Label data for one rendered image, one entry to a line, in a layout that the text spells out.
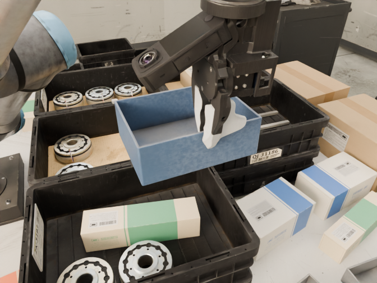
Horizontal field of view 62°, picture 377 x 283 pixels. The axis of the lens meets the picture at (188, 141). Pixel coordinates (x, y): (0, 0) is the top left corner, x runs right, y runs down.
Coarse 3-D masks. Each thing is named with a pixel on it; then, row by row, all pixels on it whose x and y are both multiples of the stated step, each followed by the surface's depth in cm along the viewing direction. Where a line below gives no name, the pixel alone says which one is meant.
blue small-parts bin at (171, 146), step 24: (144, 96) 55; (168, 96) 56; (120, 120) 51; (144, 120) 57; (168, 120) 59; (192, 120) 60; (144, 144) 54; (168, 144) 44; (192, 144) 45; (216, 144) 47; (240, 144) 49; (144, 168) 44; (168, 168) 46; (192, 168) 48
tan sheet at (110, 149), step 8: (104, 136) 98; (112, 136) 98; (96, 144) 95; (104, 144) 95; (112, 144) 95; (120, 144) 95; (48, 152) 92; (96, 152) 92; (104, 152) 92; (112, 152) 92; (120, 152) 92; (48, 160) 89; (56, 160) 89; (88, 160) 89; (96, 160) 89; (104, 160) 89; (112, 160) 89; (120, 160) 89; (48, 168) 86; (56, 168) 86; (48, 176) 83
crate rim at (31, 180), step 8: (112, 104) 94; (64, 112) 91; (72, 112) 91; (80, 112) 92; (32, 128) 84; (32, 136) 81; (32, 144) 78; (32, 152) 75; (32, 160) 73; (128, 160) 73; (32, 168) 71; (88, 168) 71; (96, 168) 71; (104, 168) 71; (32, 176) 68; (56, 176) 68; (64, 176) 68; (32, 184) 67
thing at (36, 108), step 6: (108, 66) 118; (114, 66) 118; (120, 66) 119; (60, 72) 114; (66, 72) 114; (72, 72) 114; (78, 72) 115; (162, 90) 102; (36, 96) 99; (36, 102) 96; (108, 102) 96; (36, 108) 92; (66, 108) 92; (72, 108) 92; (78, 108) 92; (36, 114) 90; (42, 114) 90
